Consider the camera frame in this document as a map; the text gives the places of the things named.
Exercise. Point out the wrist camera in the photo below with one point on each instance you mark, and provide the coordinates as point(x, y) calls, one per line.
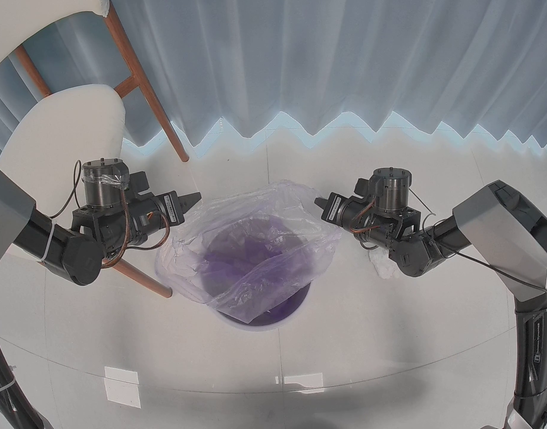
point(363, 188)
point(141, 181)

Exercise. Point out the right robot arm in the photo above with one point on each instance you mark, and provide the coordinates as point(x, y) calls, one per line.
point(501, 226)

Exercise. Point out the crumpled white paper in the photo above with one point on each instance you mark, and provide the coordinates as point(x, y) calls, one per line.
point(383, 268)

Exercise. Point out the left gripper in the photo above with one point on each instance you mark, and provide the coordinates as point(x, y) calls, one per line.
point(164, 212)

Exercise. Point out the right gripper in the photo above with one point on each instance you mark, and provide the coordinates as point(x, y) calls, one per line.
point(347, 215)

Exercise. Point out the pale blue curtain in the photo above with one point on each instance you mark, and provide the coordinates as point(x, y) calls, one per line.
point(322, 38)

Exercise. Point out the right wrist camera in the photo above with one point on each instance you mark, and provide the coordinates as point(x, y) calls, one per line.
point(363, 188)

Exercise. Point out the white cushioned wooden chair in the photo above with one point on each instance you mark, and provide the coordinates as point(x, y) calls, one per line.
point(63, 128)

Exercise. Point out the white trash bin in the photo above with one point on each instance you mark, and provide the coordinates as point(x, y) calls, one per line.
point(255, 328)

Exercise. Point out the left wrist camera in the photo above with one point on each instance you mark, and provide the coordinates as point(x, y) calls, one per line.
point(141, 181)

